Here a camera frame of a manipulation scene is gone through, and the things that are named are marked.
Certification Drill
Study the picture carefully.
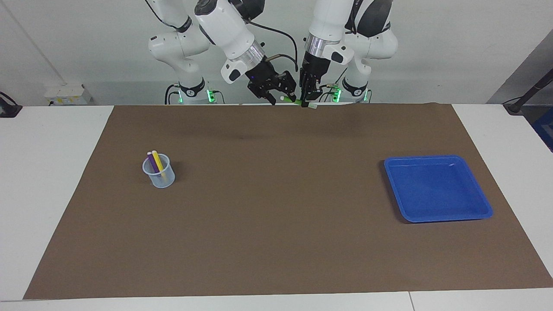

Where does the green pen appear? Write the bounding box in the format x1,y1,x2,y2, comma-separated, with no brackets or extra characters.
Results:
280,95,318,110

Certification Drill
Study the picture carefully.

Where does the yellow pen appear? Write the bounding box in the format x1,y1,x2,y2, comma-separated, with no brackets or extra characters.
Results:
152,150,167,178

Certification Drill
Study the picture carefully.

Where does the translucent plastic cup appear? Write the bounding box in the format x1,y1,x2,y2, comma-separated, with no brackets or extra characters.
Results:
143,155,176,189

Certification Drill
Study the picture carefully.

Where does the brown table mat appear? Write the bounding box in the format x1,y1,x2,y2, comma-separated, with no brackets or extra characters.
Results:
24,103,553,300

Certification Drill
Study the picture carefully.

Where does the blue plastic tray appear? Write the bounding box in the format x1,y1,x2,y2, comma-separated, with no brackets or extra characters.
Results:
384,155,494,224

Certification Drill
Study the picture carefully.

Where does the white power strip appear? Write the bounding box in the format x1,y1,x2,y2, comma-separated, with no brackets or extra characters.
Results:
44,84,92,105

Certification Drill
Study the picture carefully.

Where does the black tripod pole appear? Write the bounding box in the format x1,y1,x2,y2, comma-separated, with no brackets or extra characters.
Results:
503,69,553,115

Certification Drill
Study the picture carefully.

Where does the blue box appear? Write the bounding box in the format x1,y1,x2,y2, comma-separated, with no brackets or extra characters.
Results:
532,108,553,152

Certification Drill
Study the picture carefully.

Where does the black clamp stand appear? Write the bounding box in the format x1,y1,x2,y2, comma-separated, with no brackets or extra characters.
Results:
0,92,23,118

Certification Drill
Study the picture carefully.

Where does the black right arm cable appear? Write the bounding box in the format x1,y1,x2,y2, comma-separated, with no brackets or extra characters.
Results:
248,21,300,73

